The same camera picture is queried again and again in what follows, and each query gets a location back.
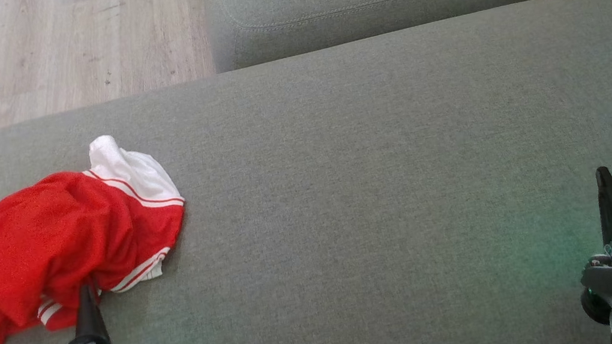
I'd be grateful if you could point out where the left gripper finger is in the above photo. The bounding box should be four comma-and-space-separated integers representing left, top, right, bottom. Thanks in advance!
67, 282, 112, 344

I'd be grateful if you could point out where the red jersey with white sleeves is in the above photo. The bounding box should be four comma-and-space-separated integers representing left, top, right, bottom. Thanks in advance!
0, 125, 206, 344

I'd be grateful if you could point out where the large grey sofa seat cushion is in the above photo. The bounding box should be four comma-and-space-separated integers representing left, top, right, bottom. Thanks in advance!
0, 0, 612, 344

